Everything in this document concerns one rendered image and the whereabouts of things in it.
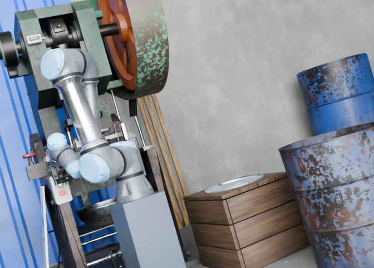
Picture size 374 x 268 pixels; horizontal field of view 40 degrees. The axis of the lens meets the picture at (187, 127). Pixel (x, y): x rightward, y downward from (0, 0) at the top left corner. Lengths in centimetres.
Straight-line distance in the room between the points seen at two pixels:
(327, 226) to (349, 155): 27
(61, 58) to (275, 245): 120
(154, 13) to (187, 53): 174
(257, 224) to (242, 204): 11
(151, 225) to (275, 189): 62
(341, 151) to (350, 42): 334
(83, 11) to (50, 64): 88
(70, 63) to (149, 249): 77
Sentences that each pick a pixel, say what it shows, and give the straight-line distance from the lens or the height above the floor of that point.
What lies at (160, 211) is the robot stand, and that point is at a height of 38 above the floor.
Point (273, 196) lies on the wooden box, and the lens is 232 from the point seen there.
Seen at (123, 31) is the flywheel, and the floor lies 129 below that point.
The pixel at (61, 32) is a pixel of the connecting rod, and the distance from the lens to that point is 283.
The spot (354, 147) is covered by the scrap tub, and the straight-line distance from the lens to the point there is 188.
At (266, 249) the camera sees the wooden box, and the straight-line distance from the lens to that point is 231.
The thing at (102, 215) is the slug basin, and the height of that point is 36.
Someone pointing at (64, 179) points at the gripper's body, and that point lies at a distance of 225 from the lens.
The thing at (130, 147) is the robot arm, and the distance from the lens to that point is 203.
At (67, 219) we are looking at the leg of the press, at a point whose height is 41.
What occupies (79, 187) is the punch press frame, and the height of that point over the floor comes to 54.
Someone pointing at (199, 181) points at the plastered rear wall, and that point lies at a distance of 421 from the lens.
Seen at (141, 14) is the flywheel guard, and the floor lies 127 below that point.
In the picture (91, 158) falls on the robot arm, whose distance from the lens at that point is 190.
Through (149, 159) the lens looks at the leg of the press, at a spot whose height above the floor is 57.
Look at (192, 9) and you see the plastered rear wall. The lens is 445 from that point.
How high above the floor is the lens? 62
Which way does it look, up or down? 1 degrees up
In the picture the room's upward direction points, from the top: 16 degrees counter-clockwise
